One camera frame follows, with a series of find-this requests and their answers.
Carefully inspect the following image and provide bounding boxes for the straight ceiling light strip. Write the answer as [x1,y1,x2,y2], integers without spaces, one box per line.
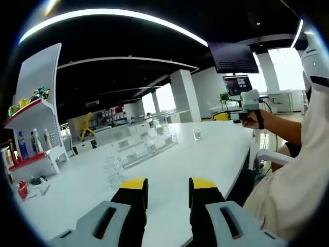
[290,19,304,48]

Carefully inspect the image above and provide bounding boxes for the black cable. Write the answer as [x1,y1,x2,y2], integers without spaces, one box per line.
[258,99,278,152]

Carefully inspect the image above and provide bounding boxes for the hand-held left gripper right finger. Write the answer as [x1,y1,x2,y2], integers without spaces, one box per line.
[189,177,288,247]

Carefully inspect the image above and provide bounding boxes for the person in beige shirt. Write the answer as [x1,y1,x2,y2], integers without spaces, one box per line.
[244,90,329,240]

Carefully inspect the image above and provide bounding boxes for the storage shelf with boxes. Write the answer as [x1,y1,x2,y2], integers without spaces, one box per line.
[99,105,126,123]

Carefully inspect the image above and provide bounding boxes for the small computer monitor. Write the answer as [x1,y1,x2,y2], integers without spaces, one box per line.
[223,75,251,97]

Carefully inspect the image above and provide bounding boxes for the white chair armrest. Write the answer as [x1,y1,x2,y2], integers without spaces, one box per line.
[257,148,291,165]

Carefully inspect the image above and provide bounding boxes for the white display shelf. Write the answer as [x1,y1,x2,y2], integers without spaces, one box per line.
[4,42,70,178]

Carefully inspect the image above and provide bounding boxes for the row of snack bags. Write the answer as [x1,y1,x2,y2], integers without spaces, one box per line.
[7,86,51,118]

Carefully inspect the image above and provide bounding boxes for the small dark object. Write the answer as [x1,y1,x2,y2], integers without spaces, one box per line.
[30,175,49,186]

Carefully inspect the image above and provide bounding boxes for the curved ceiling light strip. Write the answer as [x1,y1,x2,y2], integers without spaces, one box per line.
[18,9,208,47]

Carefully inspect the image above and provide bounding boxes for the person's dark trousers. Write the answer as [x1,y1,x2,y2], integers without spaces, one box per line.
[226,167,267,206]

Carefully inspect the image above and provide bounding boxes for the person's right hand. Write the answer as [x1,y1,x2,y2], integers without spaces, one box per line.
[242,113,262,130]

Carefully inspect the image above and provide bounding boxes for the row of drink bottles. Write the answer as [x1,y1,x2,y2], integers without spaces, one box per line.
[1,128,52,168]

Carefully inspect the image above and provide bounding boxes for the white wearable device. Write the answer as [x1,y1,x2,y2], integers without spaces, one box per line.
[302,33,329,90]

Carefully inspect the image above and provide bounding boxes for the red container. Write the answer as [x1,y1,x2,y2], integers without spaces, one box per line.
[17,181,28,199]

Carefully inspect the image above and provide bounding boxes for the large dark monitor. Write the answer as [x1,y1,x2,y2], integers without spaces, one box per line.
[208,42,260,74]

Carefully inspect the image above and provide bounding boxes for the clear acrylic reagent rack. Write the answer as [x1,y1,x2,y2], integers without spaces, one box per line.
[113,119,179,169]

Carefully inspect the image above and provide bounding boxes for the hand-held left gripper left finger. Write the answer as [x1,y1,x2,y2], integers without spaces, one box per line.
[48,177,149,247]

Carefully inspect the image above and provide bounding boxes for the yellow figure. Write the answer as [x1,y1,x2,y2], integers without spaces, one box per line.
[81,112,96,141]

